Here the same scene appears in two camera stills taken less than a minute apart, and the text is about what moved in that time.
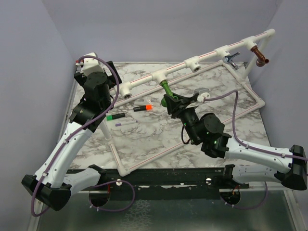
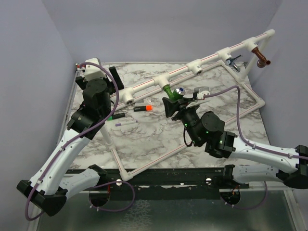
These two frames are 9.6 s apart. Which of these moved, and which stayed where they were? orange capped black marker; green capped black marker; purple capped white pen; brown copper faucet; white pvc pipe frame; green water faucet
Moved: white pvc pipe frame; green water faucet
Stayed: purple capped white pen; green capped black marker; brown copper faucet; orange capped black marker
